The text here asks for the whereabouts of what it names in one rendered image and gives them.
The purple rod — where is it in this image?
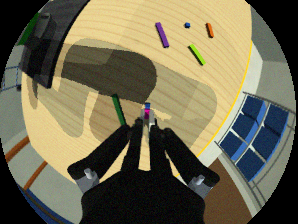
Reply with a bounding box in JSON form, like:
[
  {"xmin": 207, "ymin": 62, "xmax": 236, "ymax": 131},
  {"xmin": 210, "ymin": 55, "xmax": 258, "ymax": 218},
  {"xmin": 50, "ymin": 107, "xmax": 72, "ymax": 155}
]
[{"xmin": 155, "ymin": 22, "xmax": 169, "ymax": 48}]

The orange rod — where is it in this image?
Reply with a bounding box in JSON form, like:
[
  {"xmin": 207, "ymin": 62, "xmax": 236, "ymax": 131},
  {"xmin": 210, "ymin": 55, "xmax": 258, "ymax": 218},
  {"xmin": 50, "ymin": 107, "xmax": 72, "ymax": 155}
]
[{"xmin": 205, "ymin": 23, "xmax": 214, "ymax": 38}]

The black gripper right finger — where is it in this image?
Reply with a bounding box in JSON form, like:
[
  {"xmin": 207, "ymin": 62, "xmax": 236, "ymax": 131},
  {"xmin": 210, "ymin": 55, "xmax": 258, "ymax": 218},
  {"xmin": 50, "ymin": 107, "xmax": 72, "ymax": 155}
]
[{"xmin": 148, "ymin": 110, "xmax": 220, "ymax": 208}]

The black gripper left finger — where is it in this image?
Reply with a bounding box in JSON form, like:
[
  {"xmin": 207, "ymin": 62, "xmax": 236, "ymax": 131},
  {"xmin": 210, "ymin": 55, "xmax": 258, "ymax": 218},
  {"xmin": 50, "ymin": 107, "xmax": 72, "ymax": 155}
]
[{"xmin": 67, "ymin": 109, "xmax": 145, "ymax": 207}]

